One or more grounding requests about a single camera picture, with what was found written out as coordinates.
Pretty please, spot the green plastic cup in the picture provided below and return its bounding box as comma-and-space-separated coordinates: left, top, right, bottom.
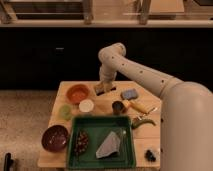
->
59, 105, 72, 121

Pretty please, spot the orange plastic bowl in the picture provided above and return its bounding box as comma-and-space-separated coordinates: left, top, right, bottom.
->
66, 84, 89, 104

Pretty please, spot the wooden black whiteboard eraser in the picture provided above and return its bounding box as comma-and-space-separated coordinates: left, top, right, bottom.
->
94, 82, 116, 96

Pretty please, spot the small metal cup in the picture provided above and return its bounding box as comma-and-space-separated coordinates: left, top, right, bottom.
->
112, 101, 125, 115

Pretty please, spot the green plastic tray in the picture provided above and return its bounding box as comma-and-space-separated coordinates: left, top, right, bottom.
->
66, 116, 136, 170

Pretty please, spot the blue sponge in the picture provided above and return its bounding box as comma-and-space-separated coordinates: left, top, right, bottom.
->
121, 89, 138, 100

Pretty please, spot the white handled black brush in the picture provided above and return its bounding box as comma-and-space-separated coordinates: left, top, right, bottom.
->
145, 150, 156, 162

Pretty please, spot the bunch of dark grapes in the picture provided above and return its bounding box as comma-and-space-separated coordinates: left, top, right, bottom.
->
74, 131, 89, 156

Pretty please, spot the black object on floor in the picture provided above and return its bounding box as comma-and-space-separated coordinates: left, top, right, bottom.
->
4, 153, 14, 171

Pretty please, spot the dark red bowl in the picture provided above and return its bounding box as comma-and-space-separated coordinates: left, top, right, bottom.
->
41, 125, 69, 152

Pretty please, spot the grey folded cloth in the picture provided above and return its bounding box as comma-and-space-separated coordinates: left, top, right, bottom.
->
96, 131, 121, 159

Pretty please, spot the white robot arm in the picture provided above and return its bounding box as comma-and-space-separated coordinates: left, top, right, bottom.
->
98, 43, 213, 171

